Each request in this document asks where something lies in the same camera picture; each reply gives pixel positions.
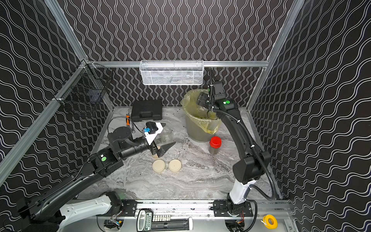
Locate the jar with cream lid front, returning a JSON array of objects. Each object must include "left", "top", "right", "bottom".
[{"left": 160, "top": 127, "right": 174, "bottom": 144}]

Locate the orange handled wrench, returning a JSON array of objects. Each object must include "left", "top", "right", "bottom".
[{"left": 126, "top": 114, "right": 134, "bottom": 131}]

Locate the yellow tape roll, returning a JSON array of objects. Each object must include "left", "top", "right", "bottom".
[{"left": 261, "top": 214, "right": 278, "bottom": 230}]

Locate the black plastic tool case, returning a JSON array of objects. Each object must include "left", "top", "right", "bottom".
[{"left": 130, "top": 100, "right": 162, "bottom": 122}]

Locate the black wire basket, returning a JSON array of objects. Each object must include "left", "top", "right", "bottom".
[{"left": 57, "top": 63, "right": 113, "bottom": 118}]

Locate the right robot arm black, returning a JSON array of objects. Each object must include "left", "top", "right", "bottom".
[{"left": 196, "top": 82, "right": 271, "bottom": 216}]

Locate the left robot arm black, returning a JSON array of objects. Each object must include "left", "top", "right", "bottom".
[{"left": 17, "top": 122, "right": 175, "bottom": 232}]

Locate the jar with red lid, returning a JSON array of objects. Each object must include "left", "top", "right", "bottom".
[{"left": 209, "top": 136, "right": 222, "bottom": 155}]

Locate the white wire mesh basket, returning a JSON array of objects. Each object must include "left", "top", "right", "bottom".
[{"left": 139, "top": 60, "right": 204, "bottom": 86}]

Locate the cream lid of back jar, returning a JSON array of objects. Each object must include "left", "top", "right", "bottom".
[{"left": 152, "top": 159, "right": 166, "bottom": 174}]

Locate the trash bin with yellow bag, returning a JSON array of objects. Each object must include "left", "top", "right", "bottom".
[{"left": 181, "top": 89, "right": 221, "bottom": 142}]

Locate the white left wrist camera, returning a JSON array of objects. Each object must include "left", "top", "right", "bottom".
[{"left": 144, "top": 121, "right": 163, "bottom": 145}]

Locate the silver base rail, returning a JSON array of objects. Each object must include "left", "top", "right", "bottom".
[{"left": 57, "top": 199, "right": 290, "bottom": 218}]

